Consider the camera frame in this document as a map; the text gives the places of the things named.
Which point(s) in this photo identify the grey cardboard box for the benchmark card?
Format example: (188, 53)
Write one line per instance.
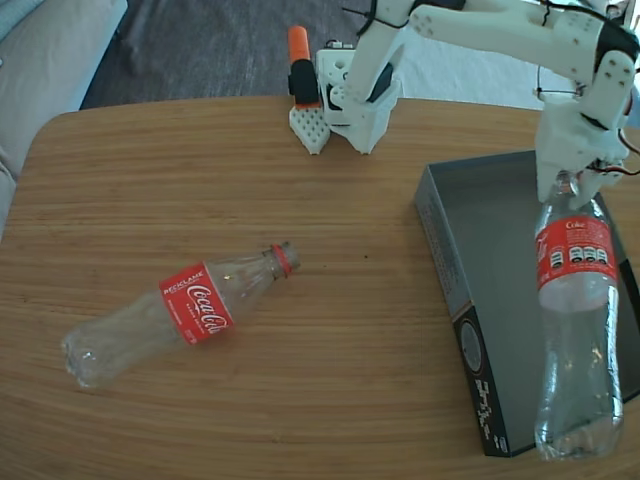
(490, 250)

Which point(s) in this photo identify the pale teal cushion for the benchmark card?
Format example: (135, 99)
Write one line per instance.
(12, 12)

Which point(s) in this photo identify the pale grey upholstered seat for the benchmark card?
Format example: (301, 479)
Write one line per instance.
(475, 80)

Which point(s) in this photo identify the dark grey rug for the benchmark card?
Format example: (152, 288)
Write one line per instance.
(200, 50)

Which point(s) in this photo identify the clear plastic cola bottle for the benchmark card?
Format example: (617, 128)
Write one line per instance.
(200, 310)
(575, 260)

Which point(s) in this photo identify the orange and black clamp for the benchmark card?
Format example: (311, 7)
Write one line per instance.
(302, 80)

